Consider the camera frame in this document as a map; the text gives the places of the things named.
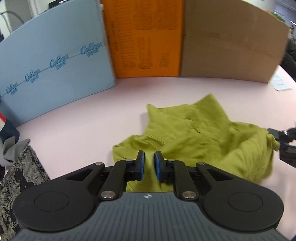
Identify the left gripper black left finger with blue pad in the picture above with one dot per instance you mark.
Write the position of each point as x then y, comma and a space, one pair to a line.
120, 174

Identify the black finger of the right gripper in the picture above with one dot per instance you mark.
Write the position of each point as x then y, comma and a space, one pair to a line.
287, 151

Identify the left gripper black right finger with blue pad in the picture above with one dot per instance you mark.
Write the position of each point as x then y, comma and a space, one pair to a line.
175, 172

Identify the olive green shirt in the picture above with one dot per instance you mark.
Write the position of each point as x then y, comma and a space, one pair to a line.
199, 132

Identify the white printed paper sheet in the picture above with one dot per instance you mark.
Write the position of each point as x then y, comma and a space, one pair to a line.
281, 82

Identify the black leather sofa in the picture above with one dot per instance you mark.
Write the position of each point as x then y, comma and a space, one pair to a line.
288, 62

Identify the patterned lace garment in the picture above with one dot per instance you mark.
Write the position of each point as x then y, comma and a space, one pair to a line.
25, 173

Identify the grey cloth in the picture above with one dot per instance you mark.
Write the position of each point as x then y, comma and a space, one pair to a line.
11, 150

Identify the brown cardboard box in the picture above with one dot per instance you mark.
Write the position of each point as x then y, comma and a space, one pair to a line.
231, 40

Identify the dark blue box red label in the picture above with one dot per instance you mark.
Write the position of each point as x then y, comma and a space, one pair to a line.
8, 130

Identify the light blue Corou carton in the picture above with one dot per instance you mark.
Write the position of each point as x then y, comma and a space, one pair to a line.
56, 58

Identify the orange printed carton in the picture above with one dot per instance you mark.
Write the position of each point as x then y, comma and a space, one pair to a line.
144, 37

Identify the green potted plant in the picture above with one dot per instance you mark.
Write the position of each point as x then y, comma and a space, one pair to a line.
278, 17

